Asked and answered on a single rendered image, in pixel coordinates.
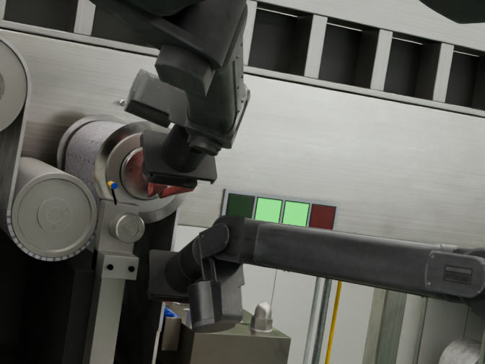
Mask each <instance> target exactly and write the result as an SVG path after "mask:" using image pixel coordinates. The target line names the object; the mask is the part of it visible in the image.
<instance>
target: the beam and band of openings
mask: <svg viewBox="0 0 485 364"><path fill-rule="evenodd" d="M246 4H247V5H248V18H247V22H246V26H245V30H244V33H243V72H244V74H251V75H255V76H259V77H266V78H271V79H277V80H282V81H286V82H293V83H297V84H302V85H310V86H313V87H321V88H325V89H330V90H337V91H341V92H348V93H352V94H357V95H363V96H368V97H372V98H380V99H383V100H391V101H396V102H400V103H407V104H411V105H418V106H422V107H427V108H434V109H438V110H442V111H450V112H454V113H461V114H466V115H470V116H477V117H481V118H485V23H473V24H458V23H456V22H453V21H452V20H450V19H448V18H446V17H444V16H442V15H441V14H438V13H436V12H435V11H434V10H432V9H430V8H429V7H427V6H426V5H424V4H423V3H421V2H420V1H419V0H247V1H246ZM257 8H259V9H257ZM264 9H265V10H264ZM267 10H269V11H267ZM270 11H272V12H270ZM277 12H278V13H277ZM280 13H282V14H280ZM287 14H288V15H287ZM290 15H292V16H290ZM293 16H295V17H293ZM327 23H328V24H327ZM330 24H332V25H330ZM337 25H338V26H337ZM339 26H341V27H339ZM346 27H347V28H346ZM0 28H1V29H5V30H13V31H17V32H21V33H29V34H33V35H40V36H44V37H49V38H56V39H60V40H67V41H71V42H76V43H83V44H87V45H91V46H99V47H103V48H110V49H115V50H119V51H126V52H130V53H137V54H141V55H146V56H153V57H158V55H159V53H160V51H159V50H158V49H157V48H155V47H154V46H153V45H150V44H148V43H147V42H146V41H145V40H143V39H141V38H140V37H139V36H138V35H136V34H135V33H133V32H132V31H130V30H129V29H128V28H127V27H125V26H124V25H122V24H121V23H120V22H118V21H117V20H115V19H114V18H112V17H111V16H110V15H109V14H107V13H106V12H104V11H103V10H101V9H100V8H99V7H97V6H96V5H94V4H93V3H92V2H91V1H89V0H5V1H4V11H3V17H2V21H1V22H0ZM350 28H351V29H350ZM353 29H355V30H353ZM360 30H361V31H360ZM396 38H397V39H396ZM399 39H401V40H399ZM406 40H407V41H406ZM409 41H410V42H409ZM412 42H414V43H412ZM419 43H421V44H419ZM455 51H457V52H455ZM458 52H460V53H458ZM465 53H467V54H465ZM469 54H470V55H469ZM472 55H473V56H472Z"/></svg>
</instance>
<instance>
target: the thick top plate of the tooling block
mask: <svg viewBox="0 0 485 364"><path fill-rule="evenodd" d="M166 307H167V308H169V309H170V310H171V311H172V312H174V313H175V314H177V315H178V316H179V317H180V318H182V322H181V328H180V336H179V342H178V350H177V351H175V350H165V352H166V353H167V354H169V355H170V356H171V357H172V358H173V359H174V360H176V361H177V362H178V363H179V364H287V362H288V357H289V348H290V344H291V339H292V338H291V337H288V336H287V335H286V334H284V333H282V332H281V331H279V330H278V329H275V328H274V327H272V328H271V329H272V332H271V333H261V332H257V331H253V330H250V329H249V326H250V323H251V318H252V315H253V314H251V313H249V312H247V311H246V310H244V309H242V311H243V318H242V321H241V322H240V323H238V324H235V327H233V328H231V329H228V330H225V331H219V332H214V333H195V332H193V331H192V329H190V328H189V327H188V326H186V325H185V321H186V316H187V311H188V309H190V306H189V304H185V303H176V302H173V303H172V305H166Z"/></svg>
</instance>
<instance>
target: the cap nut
mask: <svg viewBox="0 0 485 364"><path fill-rule="evenodd" d="M271 314H272V309H271V306H270V304H269V303H267V302H266V301H263V302H260V303H259V304H258V305H257V306H256V307H255V313H254V315H252V318H251V323H250V326H249V329H250V330H253V331H255V332H261V333H271V332H272V329H271V328H272V323H273V319H272V317H271Z"/></svg>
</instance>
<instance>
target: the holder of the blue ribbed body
mask: <svg viewBox="0 0 485 364"><path fill-rule="evenodd" d="M181 322H182V318H178V317H165V322H164V327H163V332H160V337H159V342H158V346H159V347H160V349H161V350H175V351H177V350H178V342H179V336H180V328H181Z"/></svg>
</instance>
